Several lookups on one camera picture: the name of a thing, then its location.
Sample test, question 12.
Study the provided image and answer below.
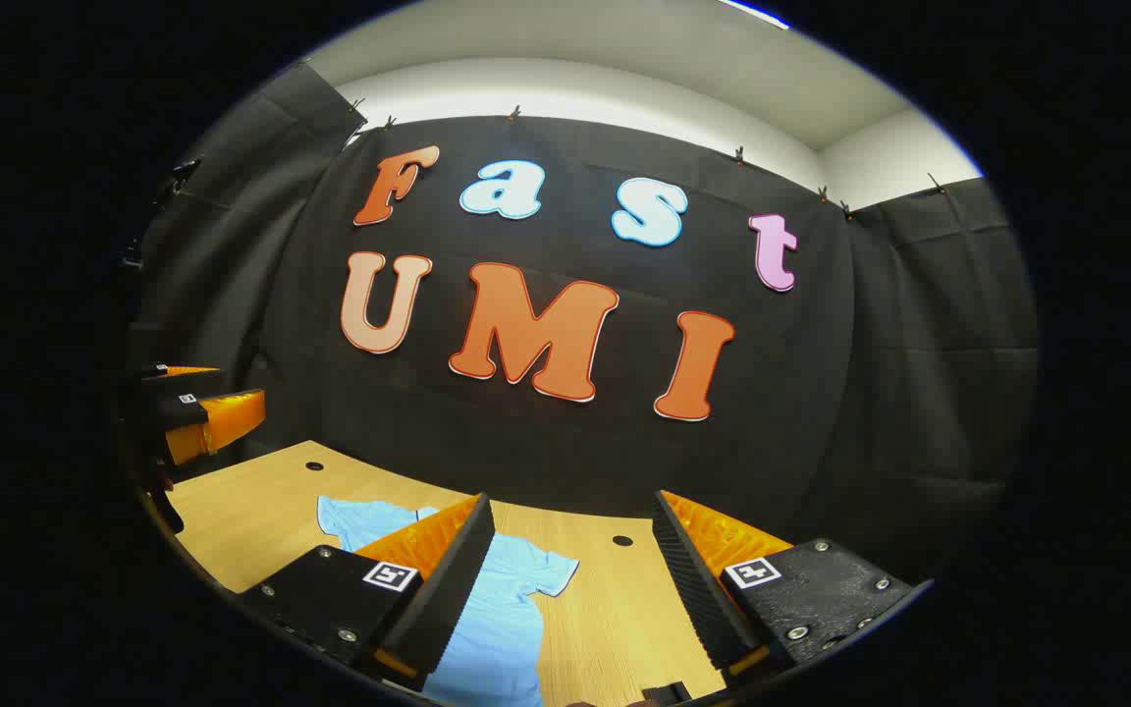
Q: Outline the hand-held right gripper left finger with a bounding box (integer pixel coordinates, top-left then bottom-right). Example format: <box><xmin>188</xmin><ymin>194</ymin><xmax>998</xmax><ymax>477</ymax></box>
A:
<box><xmin>235</xmin><ymin>493</ymin><xmax>496</xmax><ymax>693</ymax></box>

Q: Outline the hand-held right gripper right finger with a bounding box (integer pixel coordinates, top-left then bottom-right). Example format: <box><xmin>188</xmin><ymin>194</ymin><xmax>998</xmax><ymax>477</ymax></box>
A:
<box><xmin>651</xmin><ymin>490</ymin><xmax>935</xmax><ymax>688</ymax></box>

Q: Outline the light blue T-shirt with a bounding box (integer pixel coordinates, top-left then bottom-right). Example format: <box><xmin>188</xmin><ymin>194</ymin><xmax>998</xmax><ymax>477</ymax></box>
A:
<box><xmin>317</xmin><ymin>496</ymin><xmax>581</xmax><ymax>707</ymax></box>

